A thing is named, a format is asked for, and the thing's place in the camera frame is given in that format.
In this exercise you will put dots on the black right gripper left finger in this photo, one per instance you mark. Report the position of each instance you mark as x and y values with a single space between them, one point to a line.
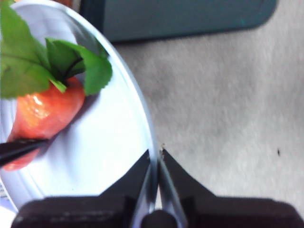
95 211

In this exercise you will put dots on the orange carrot with green leaves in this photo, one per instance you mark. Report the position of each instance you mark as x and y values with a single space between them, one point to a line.
47 111

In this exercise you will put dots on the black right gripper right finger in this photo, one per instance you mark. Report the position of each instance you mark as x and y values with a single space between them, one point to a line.
225 213

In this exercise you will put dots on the blue round plate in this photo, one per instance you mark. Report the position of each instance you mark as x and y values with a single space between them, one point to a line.
107 142

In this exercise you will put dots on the black rectangular tray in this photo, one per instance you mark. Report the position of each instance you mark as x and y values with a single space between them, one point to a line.
178 19

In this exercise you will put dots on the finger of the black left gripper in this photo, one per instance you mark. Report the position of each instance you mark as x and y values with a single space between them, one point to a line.
19 149

